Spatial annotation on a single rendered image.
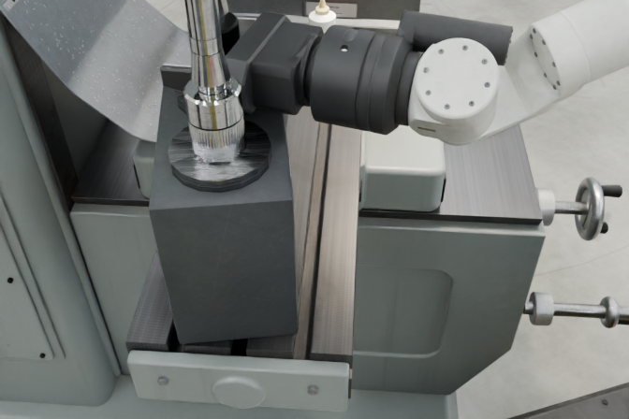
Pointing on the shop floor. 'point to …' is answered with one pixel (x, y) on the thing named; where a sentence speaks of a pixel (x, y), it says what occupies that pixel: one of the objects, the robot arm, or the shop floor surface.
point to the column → (45, 229)
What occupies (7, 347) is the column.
